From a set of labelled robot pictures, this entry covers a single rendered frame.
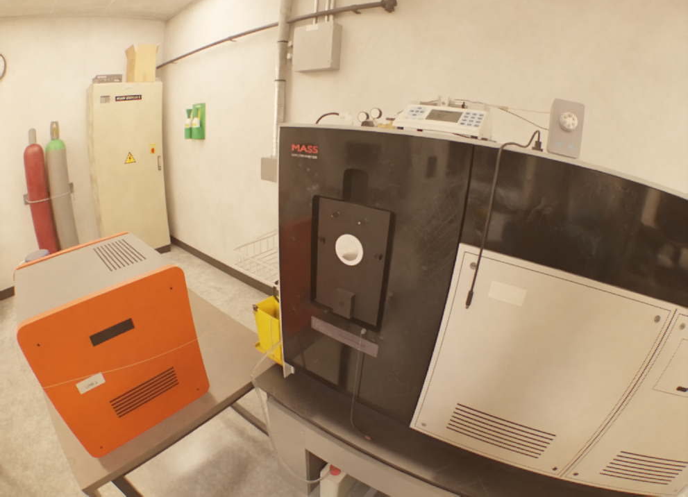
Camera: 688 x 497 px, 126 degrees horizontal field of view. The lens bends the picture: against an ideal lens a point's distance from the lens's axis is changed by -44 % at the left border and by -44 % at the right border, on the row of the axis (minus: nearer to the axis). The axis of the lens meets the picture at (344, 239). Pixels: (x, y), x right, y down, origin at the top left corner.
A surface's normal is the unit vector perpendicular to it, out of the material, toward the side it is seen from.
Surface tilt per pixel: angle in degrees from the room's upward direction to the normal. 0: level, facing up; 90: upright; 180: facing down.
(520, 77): 90
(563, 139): 90
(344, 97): 90
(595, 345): 90
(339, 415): 0
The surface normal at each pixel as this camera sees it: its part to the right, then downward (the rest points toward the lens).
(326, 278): -0.55, 0.26
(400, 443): 0.06, -0.94
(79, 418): 0.83, 0.24
